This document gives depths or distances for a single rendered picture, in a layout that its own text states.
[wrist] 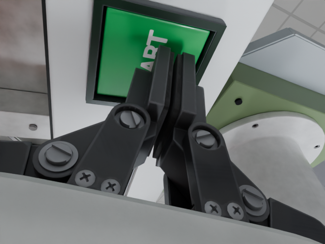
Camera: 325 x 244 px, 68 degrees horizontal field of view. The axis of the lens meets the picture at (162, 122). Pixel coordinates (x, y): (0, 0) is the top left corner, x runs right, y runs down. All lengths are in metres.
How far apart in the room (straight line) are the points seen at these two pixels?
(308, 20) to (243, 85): 1.20
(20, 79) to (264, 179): 0.27
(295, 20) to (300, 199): 1.19
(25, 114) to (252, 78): 0.24
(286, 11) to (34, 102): 1.25
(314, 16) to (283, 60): 1.12
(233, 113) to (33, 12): 0.23
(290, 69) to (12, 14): 0.31
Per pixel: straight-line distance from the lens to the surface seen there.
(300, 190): 0.31
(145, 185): 0.22
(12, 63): 0.24
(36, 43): 0.22
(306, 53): 0.36
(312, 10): 1.44
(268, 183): 0.31
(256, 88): 0.29
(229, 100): 0.29
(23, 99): 0.24
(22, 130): 0.25
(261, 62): 0.34
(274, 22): 1.37
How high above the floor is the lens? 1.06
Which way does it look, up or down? 42 degrees down
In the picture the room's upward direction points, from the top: 171 degrees clockwise
